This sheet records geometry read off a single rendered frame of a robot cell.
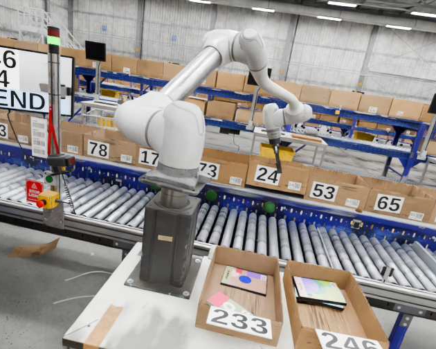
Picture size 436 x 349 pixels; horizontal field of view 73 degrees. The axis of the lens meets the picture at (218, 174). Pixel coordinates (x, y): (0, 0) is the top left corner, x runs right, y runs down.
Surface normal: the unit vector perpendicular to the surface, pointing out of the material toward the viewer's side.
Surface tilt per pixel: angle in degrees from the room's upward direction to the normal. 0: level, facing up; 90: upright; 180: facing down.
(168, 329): 0
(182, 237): 90
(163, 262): 90
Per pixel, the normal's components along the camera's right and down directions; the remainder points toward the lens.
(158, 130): -0.55, 0.07
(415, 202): -0.15, 0.28
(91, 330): 0.15, -0.94
